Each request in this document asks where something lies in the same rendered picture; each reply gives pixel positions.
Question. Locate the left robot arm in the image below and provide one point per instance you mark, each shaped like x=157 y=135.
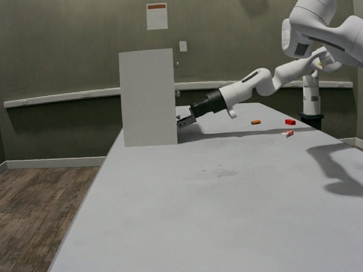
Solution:
x=309 y=21

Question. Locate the red eraser with white tip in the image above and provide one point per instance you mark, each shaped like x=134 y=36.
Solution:
x=287 y=134

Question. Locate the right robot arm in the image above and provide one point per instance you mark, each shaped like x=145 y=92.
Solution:
x=266 y=85

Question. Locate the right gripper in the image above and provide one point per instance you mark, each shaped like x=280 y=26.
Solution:
x=215 y=101

